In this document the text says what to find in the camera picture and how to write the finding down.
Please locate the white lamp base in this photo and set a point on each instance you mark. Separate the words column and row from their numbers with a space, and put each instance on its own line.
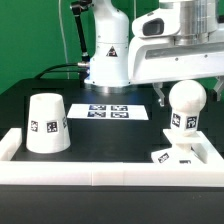
column 181, row 150

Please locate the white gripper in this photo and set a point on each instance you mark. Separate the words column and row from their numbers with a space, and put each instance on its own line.
column 157, row 60

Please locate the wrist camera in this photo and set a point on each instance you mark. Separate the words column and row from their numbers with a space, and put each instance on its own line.
column 161, row 22

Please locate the white marker sheet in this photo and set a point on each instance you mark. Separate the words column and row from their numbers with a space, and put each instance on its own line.
column 107, row 112

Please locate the black articulated camera stand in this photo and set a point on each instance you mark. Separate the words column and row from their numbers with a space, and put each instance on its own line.
column 77, row 8

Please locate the white lamp shade cone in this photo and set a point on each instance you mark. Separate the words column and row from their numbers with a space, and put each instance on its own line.
column 47, row 129

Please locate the white U-shaped frame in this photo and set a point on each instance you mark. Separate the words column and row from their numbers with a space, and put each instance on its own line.
column 208, row 174

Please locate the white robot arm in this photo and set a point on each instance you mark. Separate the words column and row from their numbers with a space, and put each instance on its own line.
column 180, row 40

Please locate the white lamp bulb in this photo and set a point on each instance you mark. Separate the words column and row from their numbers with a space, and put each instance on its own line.
column 187, row 98

